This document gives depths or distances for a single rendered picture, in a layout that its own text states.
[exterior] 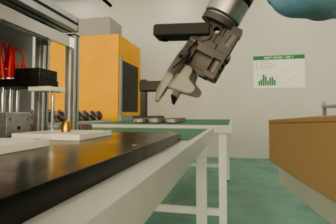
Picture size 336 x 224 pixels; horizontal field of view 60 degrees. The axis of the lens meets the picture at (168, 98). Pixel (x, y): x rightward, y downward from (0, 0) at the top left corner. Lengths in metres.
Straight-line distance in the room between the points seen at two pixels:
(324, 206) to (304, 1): 0.21
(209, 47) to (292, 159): 0.27
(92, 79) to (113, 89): 0.35
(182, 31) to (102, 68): 3.71
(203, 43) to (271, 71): 5.19
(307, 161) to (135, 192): 0.18
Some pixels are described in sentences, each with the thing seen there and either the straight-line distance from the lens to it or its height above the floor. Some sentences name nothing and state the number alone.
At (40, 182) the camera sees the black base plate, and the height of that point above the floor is 0.77.
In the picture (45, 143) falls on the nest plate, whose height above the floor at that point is 0.78.
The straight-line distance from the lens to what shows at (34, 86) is 0.69.
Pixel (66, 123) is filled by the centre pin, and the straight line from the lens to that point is 0.67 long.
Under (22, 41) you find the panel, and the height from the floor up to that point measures 1.04.
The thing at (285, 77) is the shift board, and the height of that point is 1.49.
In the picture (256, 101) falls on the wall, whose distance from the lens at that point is 5.68.
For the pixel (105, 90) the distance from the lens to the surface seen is 4.20.
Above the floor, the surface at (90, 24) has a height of 2.19.
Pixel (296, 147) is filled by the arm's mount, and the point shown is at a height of 0.78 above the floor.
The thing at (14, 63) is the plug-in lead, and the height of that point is 0.94.
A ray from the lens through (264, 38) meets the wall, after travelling 5.86.
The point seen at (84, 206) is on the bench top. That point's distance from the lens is 0.25.
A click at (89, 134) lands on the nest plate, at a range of 0.61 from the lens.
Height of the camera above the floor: 0.82
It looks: 3 degrees up
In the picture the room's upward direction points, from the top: straight up
